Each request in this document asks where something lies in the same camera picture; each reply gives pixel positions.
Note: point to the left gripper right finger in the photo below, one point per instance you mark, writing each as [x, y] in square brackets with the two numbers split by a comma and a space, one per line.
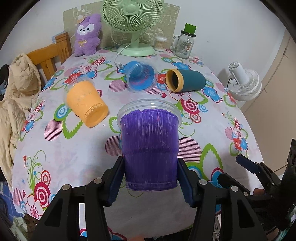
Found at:
[239, 221]

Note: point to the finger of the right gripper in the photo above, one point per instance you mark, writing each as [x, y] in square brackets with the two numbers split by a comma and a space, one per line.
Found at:
[226, 181]
[246, 163]

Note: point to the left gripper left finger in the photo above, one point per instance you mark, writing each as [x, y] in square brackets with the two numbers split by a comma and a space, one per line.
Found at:
[77, 213]

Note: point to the purple plastic cup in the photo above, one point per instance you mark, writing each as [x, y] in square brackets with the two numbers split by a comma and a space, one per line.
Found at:
[150, 144]

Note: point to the teal cup with yellow rim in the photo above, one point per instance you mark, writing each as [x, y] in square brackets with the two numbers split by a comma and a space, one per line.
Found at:
[184, 80]

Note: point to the orange plastic cup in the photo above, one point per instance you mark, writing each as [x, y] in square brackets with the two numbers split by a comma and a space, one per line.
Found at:
[82, 97]

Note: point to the blue plastic cup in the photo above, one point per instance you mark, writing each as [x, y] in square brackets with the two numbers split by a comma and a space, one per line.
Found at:
[140, 76]

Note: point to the white floor fan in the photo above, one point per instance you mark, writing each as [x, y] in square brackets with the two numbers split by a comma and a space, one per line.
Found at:
[245, 84]

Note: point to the floral tablecloth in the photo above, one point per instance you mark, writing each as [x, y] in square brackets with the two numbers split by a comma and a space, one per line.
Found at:
[56, 148]

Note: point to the glass mason jar green lid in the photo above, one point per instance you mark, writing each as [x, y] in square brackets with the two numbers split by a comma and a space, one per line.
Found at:
[183, 43]

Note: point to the beige puffer jacket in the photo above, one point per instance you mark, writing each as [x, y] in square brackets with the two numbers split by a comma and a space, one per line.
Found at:
[24, 86]

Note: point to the cotton swab container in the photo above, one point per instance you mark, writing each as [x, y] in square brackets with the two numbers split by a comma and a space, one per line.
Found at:
[160, 43]

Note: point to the beige patterned placemat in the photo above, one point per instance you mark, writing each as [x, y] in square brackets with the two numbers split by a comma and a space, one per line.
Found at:
[111, 38]

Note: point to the wooden chair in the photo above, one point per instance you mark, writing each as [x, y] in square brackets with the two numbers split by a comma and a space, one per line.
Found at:
[45, 56]

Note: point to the purple plush toy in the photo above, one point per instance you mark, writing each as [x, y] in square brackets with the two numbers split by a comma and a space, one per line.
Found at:
[87, 35]

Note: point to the green desk fan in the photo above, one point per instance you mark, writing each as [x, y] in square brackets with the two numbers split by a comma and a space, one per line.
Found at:
[133, 17]

